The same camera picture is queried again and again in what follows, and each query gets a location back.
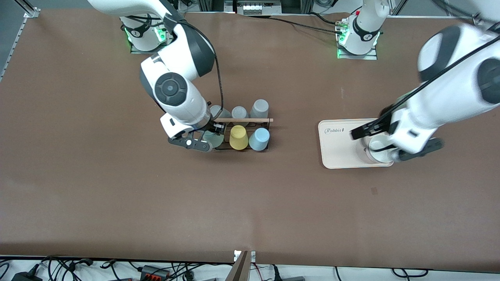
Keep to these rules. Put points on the mint green plastic cup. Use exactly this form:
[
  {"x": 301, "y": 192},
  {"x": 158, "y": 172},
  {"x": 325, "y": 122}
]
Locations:
[{"x": 214, "y": 139}]

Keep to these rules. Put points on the white plastic cup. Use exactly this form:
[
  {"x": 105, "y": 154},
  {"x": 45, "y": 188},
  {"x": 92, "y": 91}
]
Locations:
[{"x": 381, "y": 150}]

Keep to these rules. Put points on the light blue plastic cup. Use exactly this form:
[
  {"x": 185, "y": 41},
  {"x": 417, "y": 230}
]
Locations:
[{"x": 259, "y": 139}]

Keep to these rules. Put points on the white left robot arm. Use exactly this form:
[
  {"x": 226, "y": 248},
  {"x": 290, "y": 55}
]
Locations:
[{"x": 461, "y": 78}]

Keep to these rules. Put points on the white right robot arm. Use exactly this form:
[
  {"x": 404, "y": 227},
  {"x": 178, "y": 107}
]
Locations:
[{"x": 172, "y": 89}]

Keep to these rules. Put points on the grey plastic cup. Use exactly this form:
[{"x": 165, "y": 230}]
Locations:
[
  {"x": 259, "y": 108},
  {"x": 219, "y": 112},
  {"x": 239, "y": 112}
]

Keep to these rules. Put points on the yellow plastic cup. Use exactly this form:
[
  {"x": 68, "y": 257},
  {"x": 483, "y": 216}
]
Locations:
[{"x": 238, "y": 138}]

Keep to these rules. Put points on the cream tray with Rabbit print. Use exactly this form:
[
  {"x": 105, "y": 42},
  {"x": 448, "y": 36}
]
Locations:
[{"x": 340, "y": 152}]

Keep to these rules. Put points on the white power strip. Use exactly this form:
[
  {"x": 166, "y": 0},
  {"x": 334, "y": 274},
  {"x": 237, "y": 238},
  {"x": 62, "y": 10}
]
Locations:
[{"x": 258, "y": 8}]

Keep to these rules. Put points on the black box with red connectors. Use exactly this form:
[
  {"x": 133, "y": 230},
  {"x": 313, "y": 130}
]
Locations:
[{"x": 154, "y": 272}]

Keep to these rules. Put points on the wooden slat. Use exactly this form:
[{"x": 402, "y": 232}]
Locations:
[{"x": 239, "y": 269}]

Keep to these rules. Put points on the black power adapter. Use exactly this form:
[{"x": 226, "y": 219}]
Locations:
[{"x": 25, "y": 276}]

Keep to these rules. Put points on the white metal bracket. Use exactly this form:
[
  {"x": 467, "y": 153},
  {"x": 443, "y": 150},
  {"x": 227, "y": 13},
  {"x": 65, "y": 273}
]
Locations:
[{"x": 253, "y": 256}]

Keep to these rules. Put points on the aluminium frame profile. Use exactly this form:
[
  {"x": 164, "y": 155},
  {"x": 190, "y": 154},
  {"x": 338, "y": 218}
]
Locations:
[
  {"x": 478, "y": 17},
  {"x": 15, "y": 43}
]

